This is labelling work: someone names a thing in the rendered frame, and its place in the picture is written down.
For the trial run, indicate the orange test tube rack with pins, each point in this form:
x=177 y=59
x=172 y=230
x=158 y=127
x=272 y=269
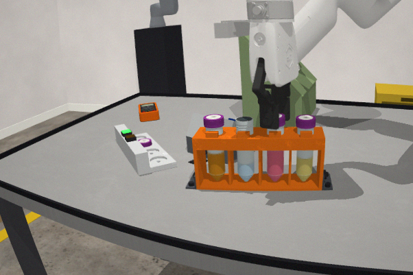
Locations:
x=259 y=141

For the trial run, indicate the purple screw cap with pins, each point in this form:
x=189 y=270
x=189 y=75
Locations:
x=145 y=142
x=305 y=121
x=213 y=121
x=281 y=119

